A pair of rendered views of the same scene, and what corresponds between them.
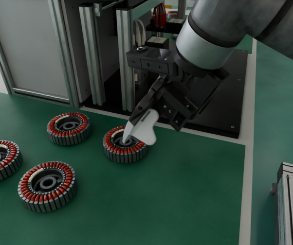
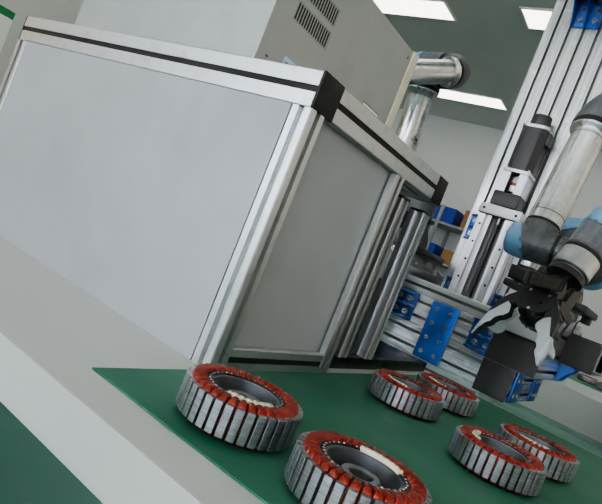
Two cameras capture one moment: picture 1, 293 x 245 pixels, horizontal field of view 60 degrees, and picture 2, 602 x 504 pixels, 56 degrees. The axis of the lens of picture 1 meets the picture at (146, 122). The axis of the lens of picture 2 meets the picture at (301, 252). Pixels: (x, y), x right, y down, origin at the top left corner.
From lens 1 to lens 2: 125 cm
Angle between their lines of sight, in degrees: 78
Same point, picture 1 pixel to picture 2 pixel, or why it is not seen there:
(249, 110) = not seen: hidden behind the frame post
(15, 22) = (327, 194)
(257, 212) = not seen: outside the picture
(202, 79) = (575, 293)
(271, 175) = not seen: hidden behind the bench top
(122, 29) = (413, 237)
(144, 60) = (546, 278)
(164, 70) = (557, 286)
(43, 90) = (281, 343)
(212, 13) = not seen: outside the picture
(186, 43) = (591, 267)
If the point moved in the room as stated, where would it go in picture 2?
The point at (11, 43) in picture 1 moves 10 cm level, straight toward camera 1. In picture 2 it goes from (293, 235) to (362, 262)
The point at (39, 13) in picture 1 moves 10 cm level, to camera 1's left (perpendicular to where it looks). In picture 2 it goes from (365, 191) to (355, 178)
